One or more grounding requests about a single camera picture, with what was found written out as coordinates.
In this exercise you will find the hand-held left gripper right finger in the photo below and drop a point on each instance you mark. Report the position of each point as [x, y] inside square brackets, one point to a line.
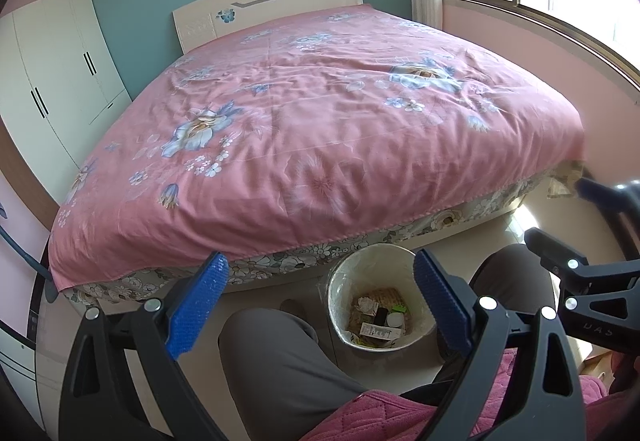
[442, 303]

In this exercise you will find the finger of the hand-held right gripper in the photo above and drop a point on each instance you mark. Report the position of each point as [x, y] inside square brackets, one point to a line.
[552, 248]
[592, 188]

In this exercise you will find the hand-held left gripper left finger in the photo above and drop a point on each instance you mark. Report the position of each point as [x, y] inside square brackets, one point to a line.
[197, 303]

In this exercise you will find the bright green block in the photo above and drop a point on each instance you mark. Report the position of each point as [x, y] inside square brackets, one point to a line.
[398, 307]

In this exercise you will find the white round jar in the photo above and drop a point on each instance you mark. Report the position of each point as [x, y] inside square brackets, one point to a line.
[395, 320]

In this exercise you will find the black cylinder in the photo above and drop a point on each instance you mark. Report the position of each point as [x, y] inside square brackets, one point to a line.
[381, 316]

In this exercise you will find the plain white small box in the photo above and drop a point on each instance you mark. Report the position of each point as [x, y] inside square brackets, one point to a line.
[382, 332]

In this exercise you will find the silver paper ball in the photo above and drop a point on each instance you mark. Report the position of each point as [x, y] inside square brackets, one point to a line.
[366, 303]

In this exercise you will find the cream trash bin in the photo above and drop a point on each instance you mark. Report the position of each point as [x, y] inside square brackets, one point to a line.
[340, 316]

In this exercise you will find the person's right leg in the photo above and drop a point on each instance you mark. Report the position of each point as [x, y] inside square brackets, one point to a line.
[515, 276]

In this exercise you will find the person's leg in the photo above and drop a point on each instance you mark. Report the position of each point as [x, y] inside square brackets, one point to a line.
[515, 276]
[280, 366]

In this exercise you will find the person's left leg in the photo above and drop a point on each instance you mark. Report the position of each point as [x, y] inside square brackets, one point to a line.
[280, 366]

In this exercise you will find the grey floral bed sheet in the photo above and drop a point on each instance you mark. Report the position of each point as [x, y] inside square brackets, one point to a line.
[300, 258]

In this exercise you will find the pink quilted jacket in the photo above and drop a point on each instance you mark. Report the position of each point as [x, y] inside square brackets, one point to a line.
[365, 418]

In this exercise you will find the pink floral blanket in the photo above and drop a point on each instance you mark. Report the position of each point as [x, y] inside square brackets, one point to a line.
[310, 136]

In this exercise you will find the white wardrobe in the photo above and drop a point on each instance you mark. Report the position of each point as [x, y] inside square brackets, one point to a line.
[50, 81]

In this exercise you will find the cream headboard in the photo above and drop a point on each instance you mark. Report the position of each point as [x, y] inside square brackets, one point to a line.
[265, 1]

